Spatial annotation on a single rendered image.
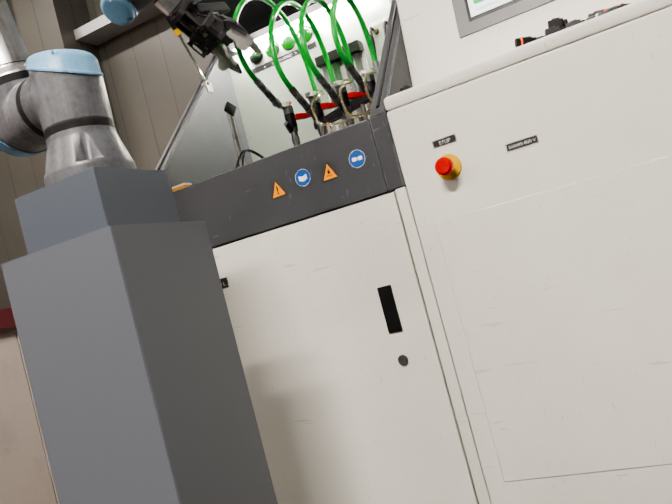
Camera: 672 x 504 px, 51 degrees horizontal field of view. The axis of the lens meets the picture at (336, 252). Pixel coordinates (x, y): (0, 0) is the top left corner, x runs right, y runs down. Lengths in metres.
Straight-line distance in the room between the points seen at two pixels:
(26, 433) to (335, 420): 1.36
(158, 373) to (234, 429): 0.20
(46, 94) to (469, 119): 0.77
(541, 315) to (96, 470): 0.84
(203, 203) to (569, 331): 0.88
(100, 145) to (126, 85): 3.30
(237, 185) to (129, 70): 2.91
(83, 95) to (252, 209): 0.55
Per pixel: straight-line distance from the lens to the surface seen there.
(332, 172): 1.55
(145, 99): 4.42
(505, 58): 1.45
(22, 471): 2.69
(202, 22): 1.75
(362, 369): 1.56
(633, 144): 1.39
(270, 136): 2.26
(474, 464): 1.54
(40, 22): 4.64
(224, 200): 1.69
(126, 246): 1.10
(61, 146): 1.24
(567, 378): 1.44
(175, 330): 1.14
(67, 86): 1.26
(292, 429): 1.68
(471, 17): 1.75
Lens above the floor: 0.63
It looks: 2 degrees up
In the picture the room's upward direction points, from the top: 15 degrees counter-clockwise
